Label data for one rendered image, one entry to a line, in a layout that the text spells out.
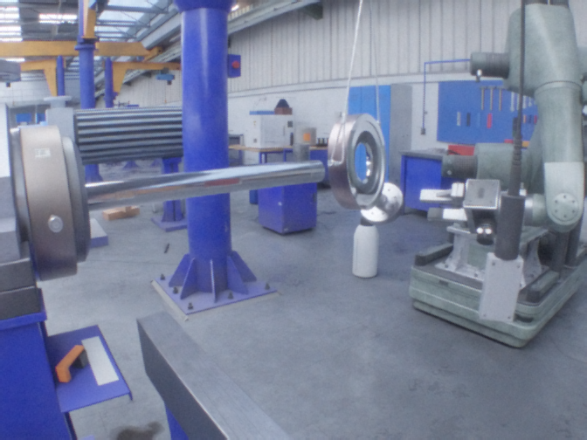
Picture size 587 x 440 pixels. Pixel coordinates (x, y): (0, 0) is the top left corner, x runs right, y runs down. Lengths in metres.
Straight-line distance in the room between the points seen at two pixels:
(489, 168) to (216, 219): 1.80
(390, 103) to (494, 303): 5.34
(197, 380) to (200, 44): 2.39
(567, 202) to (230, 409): 1.34
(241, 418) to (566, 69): 1.65
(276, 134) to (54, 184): 7.20
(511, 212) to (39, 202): 0.89
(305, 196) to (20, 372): 3.96
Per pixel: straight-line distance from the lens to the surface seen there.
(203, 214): 2.83
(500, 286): 0.79
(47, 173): 0.89
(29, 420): 0.87
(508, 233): 0.76
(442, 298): 2.68
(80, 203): 0.92
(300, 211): 4.49
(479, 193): 1.62
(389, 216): 1.76
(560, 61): 1.82
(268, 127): 7.84
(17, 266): 0.72
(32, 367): 0.81
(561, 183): 1.64
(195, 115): 2.77
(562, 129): 1.71
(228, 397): 0.63
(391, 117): 6.04
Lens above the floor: 1.26
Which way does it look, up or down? 14 degrees down
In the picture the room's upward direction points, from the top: straight up
